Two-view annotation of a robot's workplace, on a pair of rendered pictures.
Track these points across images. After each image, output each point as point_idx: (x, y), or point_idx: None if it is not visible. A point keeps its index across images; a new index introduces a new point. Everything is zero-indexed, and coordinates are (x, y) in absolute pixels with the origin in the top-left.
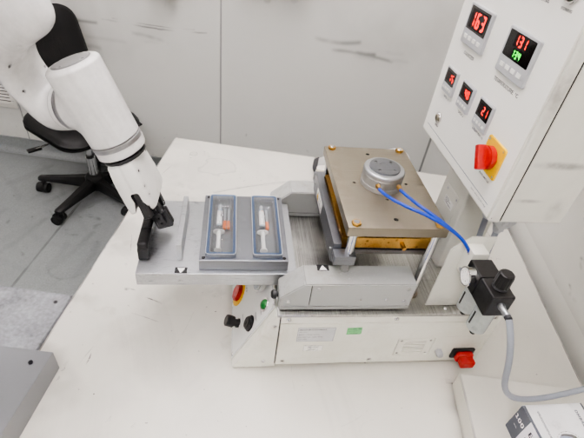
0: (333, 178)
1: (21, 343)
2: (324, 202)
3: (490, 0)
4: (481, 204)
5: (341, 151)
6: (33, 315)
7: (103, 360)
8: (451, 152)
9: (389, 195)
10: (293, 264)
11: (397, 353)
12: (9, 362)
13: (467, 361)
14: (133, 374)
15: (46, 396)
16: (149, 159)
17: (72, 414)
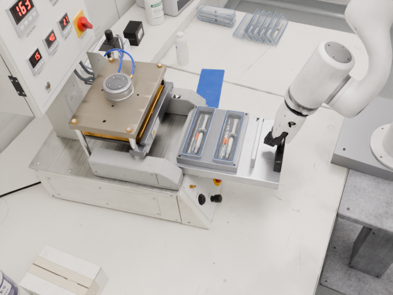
0: (149, 101)
1: (359, 181)
2: (157, 113)
3: None
4: (91, 42)
5: (124, 125)
6: (359, 201)
7: (305, 162)
8: (67, 70)
9: (133, 63)
10: (189, 114)
11: None
12: (356, 151)
13: None
14: (287, 152)
15: (332, 149)
16: (281, 117)
17: (316, 139)
